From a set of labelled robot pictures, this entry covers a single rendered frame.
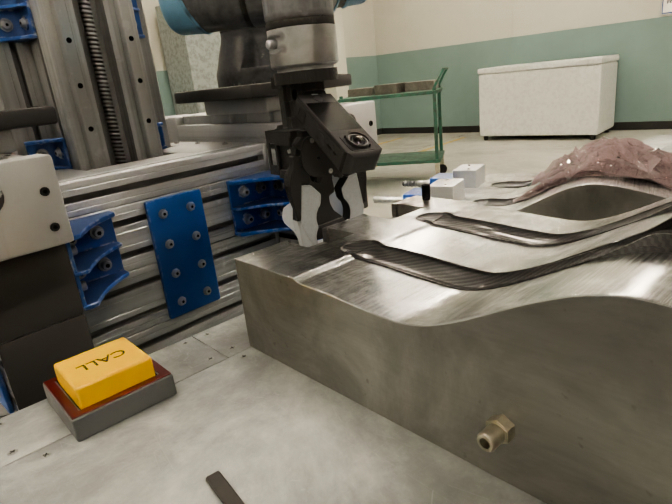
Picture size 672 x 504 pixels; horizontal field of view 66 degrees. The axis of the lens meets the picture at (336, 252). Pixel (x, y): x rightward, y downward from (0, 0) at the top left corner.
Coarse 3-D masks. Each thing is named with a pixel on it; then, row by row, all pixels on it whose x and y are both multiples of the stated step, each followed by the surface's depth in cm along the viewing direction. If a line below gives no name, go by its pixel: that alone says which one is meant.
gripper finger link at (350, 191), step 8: (344, 176) 62; (352, 176) 61; (336, 184) 62; (344, 184) 61; (352, 184) 62; (336, 192) 62; (344, 192) 61; (352, 192) 62; (360, 192) 62; (336, 200) 66; (344, 200) 62; (352, 200) 62; (360, 200) 63; (336, 208) 66; (344, 208) 63; (352, 208) 62; (360, 208) 63; (344, 216) 63; (352, 216) 62
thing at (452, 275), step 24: (432, 216) 55; (456, 216) 53; (648, 216) 37; (360, 240) 48; (504, 240) 46; (528, 240) 47; (552, 240) 46; (576, 240) 41; (624, 240) 31; (648, 240) 27; (384, 264) 43; (408, 264) 44; (432, 264) 43; (456, 264) 42; (552, 264) 35; (576, 264) 30; (456, 288) 37; (480, 288) 36
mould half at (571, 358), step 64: (256, 256) 47; (320, 256) 45; (448, 256) 44; (512, 256) 42; (640, 256) 27; (256, 320) 48; (320, 320) 40; (384, 320) 34; (448, 320) 31; (512, 320) 27; (576, 320) 24; (640, 320) 22; (384, 384) 36; (448, 384) 32; (512, 384) 28; (576, 384) 25; (640, 384) 23; (448, 448) 34; (512, 448) 30; (576, 448) 26; (640, 448) 24
